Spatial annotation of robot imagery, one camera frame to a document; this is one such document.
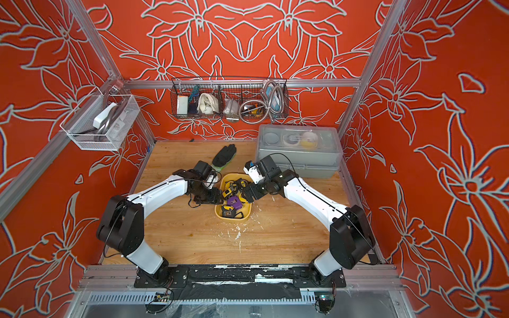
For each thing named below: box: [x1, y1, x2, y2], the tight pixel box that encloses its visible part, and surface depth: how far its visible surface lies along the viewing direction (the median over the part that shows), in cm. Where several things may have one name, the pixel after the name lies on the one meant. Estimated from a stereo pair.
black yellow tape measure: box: [221, 205, 236, 218], surface depth 87 cm
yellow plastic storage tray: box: [214, 172, 252, 221], surface depth 92 cm
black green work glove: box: [212, 143, 237, 173], surface depth 116 cm
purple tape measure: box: [226, 195, 243, 211], surface depth 93 cm
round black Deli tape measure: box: [235, 177, 251, 190], surface depth 98 cm
